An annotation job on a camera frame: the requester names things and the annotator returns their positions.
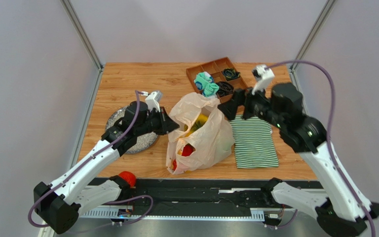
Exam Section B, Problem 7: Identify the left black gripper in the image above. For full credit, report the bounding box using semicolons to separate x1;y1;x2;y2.
135;107;180;137

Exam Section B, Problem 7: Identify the yellow banana bunch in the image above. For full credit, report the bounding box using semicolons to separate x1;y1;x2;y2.
186;114;208;136

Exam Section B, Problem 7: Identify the red bell pepper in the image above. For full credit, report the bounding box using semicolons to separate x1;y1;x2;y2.
180;144;195;157

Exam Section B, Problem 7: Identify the translucent beige plastic bag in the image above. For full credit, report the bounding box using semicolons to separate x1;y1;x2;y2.
166;92;234;175

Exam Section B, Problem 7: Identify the red orange peach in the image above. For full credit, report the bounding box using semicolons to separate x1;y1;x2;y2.
118;171;137;187

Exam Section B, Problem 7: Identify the small red orange fruit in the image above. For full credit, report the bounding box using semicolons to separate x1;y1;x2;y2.
172;160;177;171

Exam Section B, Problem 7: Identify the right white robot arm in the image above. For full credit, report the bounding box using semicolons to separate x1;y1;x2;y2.
219;83;379;237

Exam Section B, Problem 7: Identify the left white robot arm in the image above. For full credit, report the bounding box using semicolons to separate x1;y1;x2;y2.
28;101;180;234

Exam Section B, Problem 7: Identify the grey fruit plate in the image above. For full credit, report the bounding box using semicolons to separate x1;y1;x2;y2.
105;106;159;154

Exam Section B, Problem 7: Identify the brown compartment tray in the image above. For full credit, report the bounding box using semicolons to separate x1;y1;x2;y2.
186;57;247;103

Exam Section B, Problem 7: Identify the black yellow sock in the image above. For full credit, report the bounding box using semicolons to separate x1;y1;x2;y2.
222;68;240;81

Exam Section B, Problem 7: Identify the mint green sock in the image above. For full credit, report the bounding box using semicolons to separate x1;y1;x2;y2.
193;72;220;97

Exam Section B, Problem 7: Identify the green striped cloth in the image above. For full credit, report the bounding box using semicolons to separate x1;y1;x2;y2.
230;115;279;169

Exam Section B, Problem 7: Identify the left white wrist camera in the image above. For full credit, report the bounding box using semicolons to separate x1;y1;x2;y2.
141;90;163;112

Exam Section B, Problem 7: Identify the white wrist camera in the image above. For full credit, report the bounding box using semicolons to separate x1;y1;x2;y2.
251;64;275;95
141;90;163;112

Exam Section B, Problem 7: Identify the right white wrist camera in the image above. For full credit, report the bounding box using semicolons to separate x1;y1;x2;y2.
251;64;275;95

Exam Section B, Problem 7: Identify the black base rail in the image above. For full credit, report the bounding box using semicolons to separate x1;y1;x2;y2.
68;177;328;223

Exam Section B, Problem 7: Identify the right aluminium frame post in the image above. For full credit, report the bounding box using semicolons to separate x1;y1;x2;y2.
290;0;337;70

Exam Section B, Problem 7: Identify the aluminium frame post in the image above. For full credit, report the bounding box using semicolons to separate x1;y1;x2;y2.
290;0;337;70
60;0;104;70

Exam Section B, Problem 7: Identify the left aluminium frame post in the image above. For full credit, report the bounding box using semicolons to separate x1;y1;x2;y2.
60;0;104;70

